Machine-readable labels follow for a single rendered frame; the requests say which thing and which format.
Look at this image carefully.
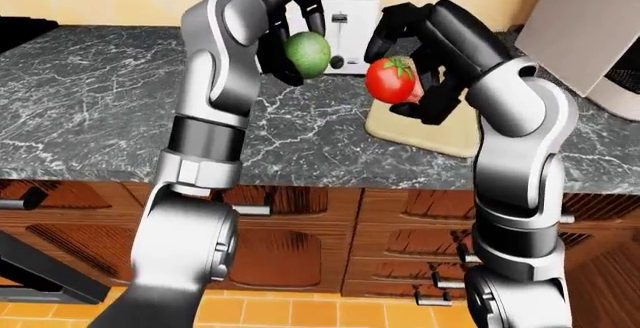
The green avocado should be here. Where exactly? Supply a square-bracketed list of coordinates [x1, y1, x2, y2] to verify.
[283, 31, 333, 80]

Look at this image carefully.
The beige cutting board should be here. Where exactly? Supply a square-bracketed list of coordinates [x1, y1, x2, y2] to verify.
[363, 94, 484, 159]

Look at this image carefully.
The silver drawer handle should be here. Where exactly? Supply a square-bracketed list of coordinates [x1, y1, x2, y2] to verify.
[412, 284, 455, 308]
[429, 267, 467, 290]
[452, 229, 482, 265]

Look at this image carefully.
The black cooktop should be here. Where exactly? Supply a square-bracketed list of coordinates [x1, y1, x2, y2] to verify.
[0, 15, 60, 52]

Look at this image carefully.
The black oven door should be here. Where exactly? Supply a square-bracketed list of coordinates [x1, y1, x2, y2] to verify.
[0, 229, 112, 306]

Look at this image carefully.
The white microwave oven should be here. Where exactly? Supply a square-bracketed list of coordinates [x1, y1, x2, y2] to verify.
[513, 0, 640, 116]

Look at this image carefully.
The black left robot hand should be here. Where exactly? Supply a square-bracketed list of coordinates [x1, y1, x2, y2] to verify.
[237, 0, 328, 88]

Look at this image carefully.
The red tomato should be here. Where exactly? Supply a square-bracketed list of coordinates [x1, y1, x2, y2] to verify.
[364, 56, 418, 105]

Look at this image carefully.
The brown wooden drawer unit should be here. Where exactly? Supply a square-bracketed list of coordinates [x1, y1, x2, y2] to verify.
[340, 187, 481, 301]

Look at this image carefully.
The brown wooden cabinet door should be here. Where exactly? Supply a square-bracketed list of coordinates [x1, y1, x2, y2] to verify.
[554, 191, 640, 328]
[212, 184, 362, 294]
[0, 179, 154, 288]

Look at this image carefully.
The white toaster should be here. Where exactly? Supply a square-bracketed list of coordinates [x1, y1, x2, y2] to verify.
[284, 0, 383, 76]

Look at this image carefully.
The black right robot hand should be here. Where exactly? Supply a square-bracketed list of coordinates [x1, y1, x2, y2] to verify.
[364, 0, 517, 127]

